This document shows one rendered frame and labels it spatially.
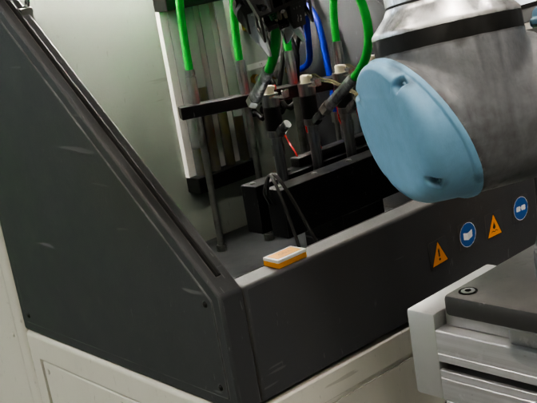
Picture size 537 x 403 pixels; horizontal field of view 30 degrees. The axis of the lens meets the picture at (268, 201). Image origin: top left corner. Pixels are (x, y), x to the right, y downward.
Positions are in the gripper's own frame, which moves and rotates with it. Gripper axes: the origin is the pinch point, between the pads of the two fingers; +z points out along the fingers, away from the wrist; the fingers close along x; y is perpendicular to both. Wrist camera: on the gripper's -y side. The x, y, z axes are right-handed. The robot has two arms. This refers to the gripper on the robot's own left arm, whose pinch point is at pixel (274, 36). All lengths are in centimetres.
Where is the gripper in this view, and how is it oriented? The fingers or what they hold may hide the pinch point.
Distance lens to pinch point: 141.1
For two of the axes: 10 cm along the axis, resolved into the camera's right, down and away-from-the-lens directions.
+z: 1.2, 4.9, 8.7
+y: 4.1, 7.7, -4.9
